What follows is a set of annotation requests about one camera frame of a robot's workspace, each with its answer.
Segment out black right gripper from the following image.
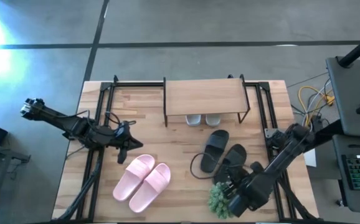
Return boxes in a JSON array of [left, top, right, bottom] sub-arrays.
[[220, 164, 255, 200]]

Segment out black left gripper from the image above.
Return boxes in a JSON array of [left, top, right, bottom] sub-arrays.
[[103, 130, 144, 165]]

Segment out black slide sandal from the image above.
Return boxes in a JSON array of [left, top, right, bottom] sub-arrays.
[[200, 129, 230, 174], [213, 143, 248, 185]]

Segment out pale pink slide sandal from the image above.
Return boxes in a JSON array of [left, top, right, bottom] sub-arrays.
[[112, 154, 156, 202], [128, 162, 172, 214]]

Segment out green artificial plant in pot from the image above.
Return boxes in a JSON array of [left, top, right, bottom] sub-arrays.
[[207, 182, 235, 220]]

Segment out white box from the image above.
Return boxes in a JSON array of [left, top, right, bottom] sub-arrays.
[[303, 148, 318, 168]]

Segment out black support beam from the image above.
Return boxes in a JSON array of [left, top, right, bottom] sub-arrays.
[[310, 119, 344, 147]]

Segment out grey side desk top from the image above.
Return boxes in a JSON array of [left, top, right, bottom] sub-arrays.
[[325, 55, 360, 138]]

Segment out black pole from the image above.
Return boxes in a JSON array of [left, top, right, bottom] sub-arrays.
[[338, 27, 360, 68]]

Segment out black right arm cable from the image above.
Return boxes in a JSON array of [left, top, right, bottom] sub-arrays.
[[189, 152, 230, 180]]

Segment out wooden shelf with black frame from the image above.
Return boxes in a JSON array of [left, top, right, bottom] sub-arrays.
[[163, 73, 252, 128]]

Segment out yellow cable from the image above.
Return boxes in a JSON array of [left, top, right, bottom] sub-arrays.
[[297, 85, 336, 127]]

